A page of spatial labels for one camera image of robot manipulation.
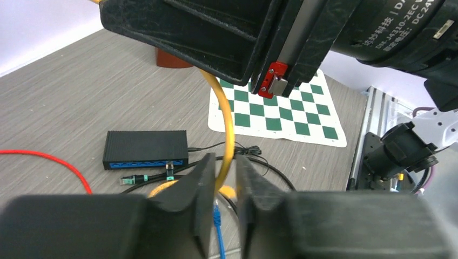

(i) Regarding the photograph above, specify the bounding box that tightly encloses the green white chessboard mat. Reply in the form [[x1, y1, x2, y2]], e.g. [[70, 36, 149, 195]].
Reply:
[[219, 70, 347, 148]]

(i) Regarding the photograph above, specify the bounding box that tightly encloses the small black blue switch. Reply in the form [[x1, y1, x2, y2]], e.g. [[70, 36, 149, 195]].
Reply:
[[102, 130, 189, 170]]

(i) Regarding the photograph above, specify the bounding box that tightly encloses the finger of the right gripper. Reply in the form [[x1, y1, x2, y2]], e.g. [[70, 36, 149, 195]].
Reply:
[[99, 0, 281, 85]]

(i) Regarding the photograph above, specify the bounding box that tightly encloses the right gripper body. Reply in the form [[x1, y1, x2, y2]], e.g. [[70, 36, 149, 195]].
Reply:
[[250, 1, 361, 99]]

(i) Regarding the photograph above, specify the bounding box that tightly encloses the blue ethernet cable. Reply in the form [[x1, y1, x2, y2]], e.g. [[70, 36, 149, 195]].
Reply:
[[212, 200, 227, 259]]

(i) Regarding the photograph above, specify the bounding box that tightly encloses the yellow ethernet cable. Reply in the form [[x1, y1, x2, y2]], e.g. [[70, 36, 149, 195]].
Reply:
[[87, 0, 238, 200]]

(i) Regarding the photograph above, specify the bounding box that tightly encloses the long black cable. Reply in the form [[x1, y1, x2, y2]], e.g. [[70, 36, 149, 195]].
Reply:
[[119, 155, 297, 215]]

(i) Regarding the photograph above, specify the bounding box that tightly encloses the red ethernet cable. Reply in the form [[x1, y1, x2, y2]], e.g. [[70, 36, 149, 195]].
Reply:
[[0, 149, 93, 195]]

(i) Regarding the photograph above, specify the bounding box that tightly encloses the black ethernet cable teal boot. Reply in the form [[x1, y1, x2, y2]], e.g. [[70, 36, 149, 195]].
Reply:
[[119, 160, 184, 185]]

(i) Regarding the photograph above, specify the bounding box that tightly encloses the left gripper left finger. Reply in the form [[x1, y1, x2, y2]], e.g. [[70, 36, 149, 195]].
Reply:
[[1, 153, 215, 258]]

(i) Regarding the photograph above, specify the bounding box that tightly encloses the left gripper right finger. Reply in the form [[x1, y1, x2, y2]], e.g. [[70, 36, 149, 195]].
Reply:
[[236, 156, 453, 258]]

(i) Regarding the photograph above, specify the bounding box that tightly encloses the brown metronome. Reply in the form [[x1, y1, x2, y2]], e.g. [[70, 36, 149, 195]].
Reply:
[[156, 48, 193, 69]]

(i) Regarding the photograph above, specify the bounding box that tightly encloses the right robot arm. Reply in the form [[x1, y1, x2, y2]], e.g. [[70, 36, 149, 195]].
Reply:
[[99, 1, 457, 112]]

